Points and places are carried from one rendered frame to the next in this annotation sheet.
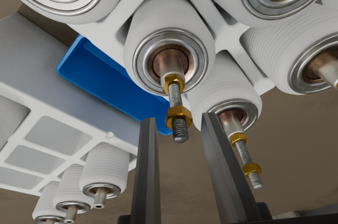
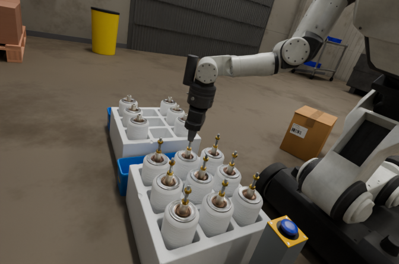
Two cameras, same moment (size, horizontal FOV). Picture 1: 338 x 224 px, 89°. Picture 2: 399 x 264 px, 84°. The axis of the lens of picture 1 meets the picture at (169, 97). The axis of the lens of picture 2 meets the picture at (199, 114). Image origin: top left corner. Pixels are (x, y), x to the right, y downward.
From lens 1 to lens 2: 0.78 m
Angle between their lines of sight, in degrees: 69
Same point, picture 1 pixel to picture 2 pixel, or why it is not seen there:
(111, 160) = (143, 132)
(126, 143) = (142, 142)
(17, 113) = (178, 134)
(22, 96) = (182, 139)
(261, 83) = (145, 188)
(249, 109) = (160, 163)
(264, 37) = not seen: hidden behind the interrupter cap
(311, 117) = not seen: outside the picture
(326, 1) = not seen: hidden behind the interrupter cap
